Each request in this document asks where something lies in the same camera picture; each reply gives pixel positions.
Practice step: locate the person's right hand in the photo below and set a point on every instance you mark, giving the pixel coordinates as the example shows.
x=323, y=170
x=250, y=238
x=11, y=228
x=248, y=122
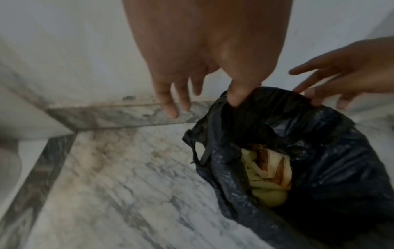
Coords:
x=363, y=68

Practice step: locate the person's left hand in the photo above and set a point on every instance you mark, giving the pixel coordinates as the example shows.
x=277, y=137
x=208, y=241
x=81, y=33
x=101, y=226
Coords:
x=197, y=41

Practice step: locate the black plastic garbage bag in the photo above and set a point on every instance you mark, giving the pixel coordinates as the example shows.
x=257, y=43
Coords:
x=332, y=170

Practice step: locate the yellow-green food scraps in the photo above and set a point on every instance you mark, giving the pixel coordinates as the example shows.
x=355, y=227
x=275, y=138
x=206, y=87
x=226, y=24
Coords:
x=267, y=177

